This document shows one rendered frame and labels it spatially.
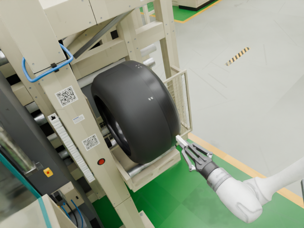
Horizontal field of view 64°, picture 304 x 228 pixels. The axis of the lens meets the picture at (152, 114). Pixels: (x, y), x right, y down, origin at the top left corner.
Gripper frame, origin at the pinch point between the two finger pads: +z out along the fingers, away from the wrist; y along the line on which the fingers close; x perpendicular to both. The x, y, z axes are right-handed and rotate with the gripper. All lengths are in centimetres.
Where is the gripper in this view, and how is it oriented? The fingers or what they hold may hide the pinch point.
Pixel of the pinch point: (181, 142)
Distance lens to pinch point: 111.9
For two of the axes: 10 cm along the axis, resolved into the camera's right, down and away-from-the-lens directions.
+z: -5.6, -5.7, 6.1
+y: -8.2, 4.9, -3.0
